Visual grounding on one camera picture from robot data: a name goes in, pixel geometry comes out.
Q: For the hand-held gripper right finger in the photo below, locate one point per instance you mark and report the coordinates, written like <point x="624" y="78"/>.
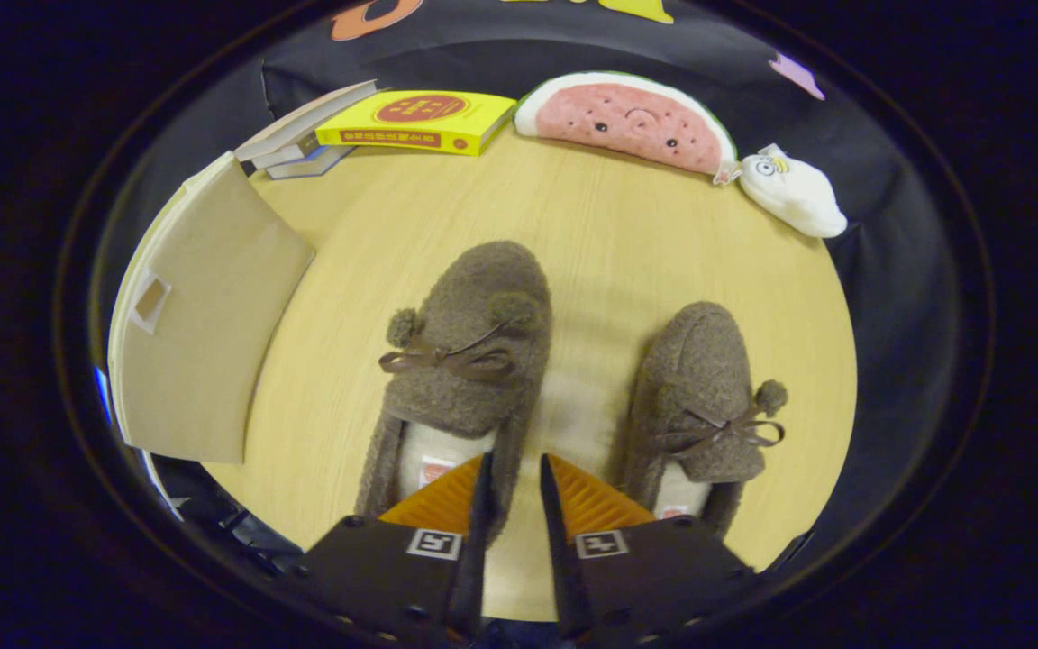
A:
<point x="654" y="568"/>

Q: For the white plush toy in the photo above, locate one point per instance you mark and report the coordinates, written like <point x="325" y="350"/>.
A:
<point x="798" y="198"/>

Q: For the yellow book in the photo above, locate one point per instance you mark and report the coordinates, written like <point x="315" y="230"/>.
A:
<point x="420" y="117"/>

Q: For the grey book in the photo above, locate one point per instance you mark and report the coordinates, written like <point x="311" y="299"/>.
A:
<point x="289" y="151"/>

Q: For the blue cloth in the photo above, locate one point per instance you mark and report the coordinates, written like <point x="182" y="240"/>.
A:
<point x="519" y="629"/>

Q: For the watermelon slice plush toy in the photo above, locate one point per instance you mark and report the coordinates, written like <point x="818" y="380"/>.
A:
<point x="627" y="117"/>

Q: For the beige book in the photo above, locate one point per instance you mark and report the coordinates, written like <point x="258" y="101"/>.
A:
<point x="303" y="117"/>

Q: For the blue book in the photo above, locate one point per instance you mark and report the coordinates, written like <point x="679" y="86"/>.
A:
<point x="312" y="164"/>

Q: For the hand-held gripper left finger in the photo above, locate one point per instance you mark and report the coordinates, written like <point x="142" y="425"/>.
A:
<point x="375" y="568"/>

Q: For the brown fuzzy shoe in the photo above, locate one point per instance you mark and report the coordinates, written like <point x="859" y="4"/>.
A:
<point x="474" y="297"/>
<point x="699" y="351"/>

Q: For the translucent white storage box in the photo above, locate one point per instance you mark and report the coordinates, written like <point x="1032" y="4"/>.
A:
<point x="204" y="315"/>

